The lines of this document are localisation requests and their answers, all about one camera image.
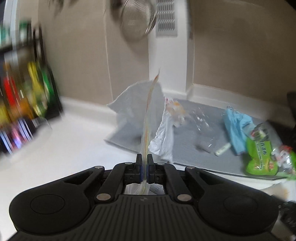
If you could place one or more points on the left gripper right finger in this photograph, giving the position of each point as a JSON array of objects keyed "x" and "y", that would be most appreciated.
[{"x": 150, "y": 169}]

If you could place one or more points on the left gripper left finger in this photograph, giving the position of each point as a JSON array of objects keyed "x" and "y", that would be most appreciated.
[{"x": 138, "y": 168}]

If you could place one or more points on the white plastic bag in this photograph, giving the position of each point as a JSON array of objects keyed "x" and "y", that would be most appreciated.
[{"x": 163, "y": 143}]

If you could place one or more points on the thin clear plastic wrapper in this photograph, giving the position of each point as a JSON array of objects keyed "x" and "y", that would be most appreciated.
[{"x": 143, "y": 187}]

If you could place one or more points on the grey drying mat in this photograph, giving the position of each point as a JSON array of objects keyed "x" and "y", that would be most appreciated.
[{"x": 186, "y": 153}]

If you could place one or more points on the clear crumpled plastic wrap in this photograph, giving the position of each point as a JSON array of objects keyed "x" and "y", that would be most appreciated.
[{"x": 206, "y": 130}]

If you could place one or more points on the green snack bag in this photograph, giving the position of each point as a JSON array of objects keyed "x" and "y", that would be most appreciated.
[{"x": 261, "y": 162}]

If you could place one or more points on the black spice rack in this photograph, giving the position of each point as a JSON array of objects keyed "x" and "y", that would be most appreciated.
[{"x": 29, "y": 94}]

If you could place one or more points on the metal mesh strainer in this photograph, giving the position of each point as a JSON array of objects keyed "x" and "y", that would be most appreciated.
[{"x": 137, "y": 19}]

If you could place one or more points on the white wall vent grille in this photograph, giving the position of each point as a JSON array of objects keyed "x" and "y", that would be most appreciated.
[{"x": 166, "y": 25}]

